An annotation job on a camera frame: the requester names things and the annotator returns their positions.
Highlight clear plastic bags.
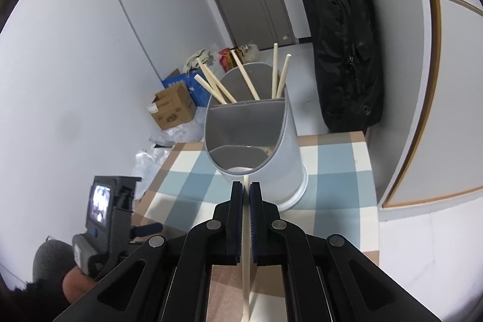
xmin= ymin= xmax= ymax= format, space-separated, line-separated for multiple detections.
xmin=133 ymin=107 xmax=207 ymax=196

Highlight person's leg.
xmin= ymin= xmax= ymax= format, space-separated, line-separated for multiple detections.
xmin=32 ymin=239 xmax=74 ymax=287

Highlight white cloth bundle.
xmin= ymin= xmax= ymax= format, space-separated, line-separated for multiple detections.
xmin=183 ymin=48 xmax=220 ymax=77

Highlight white and grey utensil holder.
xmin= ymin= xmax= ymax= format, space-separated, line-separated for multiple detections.
xmin=204 ymin=62 xmax=309 ymax=214

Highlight blue box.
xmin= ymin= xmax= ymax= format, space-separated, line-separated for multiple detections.
xmin=162 ymin=69 xmax=207 ymax=107

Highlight red snack bag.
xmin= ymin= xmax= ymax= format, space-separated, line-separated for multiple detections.
xmin=219 ymin=48 xmax=234 ymax=72

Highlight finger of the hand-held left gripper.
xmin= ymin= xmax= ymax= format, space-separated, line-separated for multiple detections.
xmin=130 ymin=222 xmax=164 ymax=243

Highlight person's left hand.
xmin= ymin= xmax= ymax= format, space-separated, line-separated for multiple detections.
xmin=62 ymin=265 xmax=99 ymax=304

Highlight cardboard box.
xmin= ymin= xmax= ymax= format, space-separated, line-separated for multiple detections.
xmin=147 ymin=82 xmax=197 ymax=131

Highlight checked tablecloth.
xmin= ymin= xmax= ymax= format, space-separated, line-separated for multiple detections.
xmin=134 ymin=131 xmax=380 ymax=322

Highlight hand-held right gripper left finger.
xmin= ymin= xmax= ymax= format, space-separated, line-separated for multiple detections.
xmin=53 ymin=182 xmax=243 ymax=322

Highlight black bag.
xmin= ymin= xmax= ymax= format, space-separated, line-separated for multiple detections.
xmin=305 ymin=0 xmax=384 ymax=135

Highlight white panel with wooden trim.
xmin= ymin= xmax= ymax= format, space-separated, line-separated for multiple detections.
xmin=377 ymin=0 xmax=483 ymax=210

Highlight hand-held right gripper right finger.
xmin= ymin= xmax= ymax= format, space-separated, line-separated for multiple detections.
xmin=249 ymin=182 xmax=442 ymax=322

